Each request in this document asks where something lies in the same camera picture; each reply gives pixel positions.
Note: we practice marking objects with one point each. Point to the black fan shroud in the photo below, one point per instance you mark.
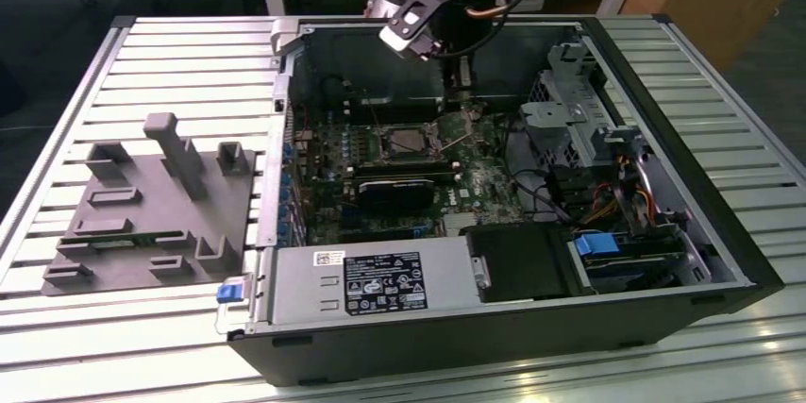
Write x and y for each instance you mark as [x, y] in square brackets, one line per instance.
[516, 261]

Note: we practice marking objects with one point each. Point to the silver chipset heatsink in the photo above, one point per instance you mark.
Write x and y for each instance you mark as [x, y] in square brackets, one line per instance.
[457, 223]

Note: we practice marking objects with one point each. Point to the grey power supply unit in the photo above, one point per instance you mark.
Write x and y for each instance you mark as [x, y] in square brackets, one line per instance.
[301, 280]

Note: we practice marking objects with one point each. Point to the blue disk carrier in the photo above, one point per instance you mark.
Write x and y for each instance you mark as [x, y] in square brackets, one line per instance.
[597, 247]

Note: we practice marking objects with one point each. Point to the black RAM slot bank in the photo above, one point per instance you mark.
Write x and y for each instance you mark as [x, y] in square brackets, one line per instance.
[403, 111]
[403, 172]

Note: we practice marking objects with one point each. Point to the metal drive cage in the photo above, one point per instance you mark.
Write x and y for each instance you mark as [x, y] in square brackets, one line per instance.
[553, 115]

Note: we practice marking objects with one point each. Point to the black graphics card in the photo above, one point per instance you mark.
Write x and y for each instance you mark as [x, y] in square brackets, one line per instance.
[393, 195]

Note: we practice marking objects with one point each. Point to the grey parts rack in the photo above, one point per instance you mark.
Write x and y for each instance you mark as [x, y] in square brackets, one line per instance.
[157, 214]

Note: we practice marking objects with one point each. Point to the green motherboard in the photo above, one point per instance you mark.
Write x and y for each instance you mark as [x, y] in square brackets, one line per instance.
[491, 186]

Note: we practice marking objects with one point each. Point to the silver square CPU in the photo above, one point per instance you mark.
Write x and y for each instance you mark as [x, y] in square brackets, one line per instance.
[404, 141]

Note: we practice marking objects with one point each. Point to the black open PC case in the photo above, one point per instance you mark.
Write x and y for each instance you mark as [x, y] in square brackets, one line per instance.
[440, 351]

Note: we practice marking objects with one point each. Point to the CPU socket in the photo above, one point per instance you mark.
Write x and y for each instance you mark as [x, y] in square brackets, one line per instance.
[379, 152]

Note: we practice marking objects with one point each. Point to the blue case latch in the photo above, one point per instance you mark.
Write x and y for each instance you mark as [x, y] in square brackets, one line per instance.
[228, 293]

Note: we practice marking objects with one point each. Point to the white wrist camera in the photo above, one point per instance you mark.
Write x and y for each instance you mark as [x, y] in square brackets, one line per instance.
[403, 30]

